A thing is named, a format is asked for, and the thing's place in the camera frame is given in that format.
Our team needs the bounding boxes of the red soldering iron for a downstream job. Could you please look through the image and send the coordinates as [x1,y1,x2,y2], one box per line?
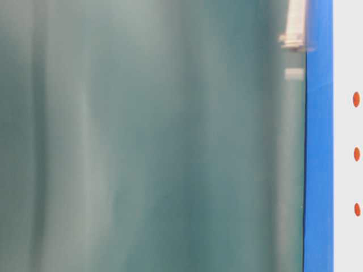
[278,0,314,53]

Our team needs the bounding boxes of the blue table mat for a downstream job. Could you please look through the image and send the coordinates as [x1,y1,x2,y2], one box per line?
[303,1,334,271]

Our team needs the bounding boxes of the white paper sheet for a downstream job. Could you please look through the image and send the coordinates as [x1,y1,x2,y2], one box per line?
[333,1,362,271]

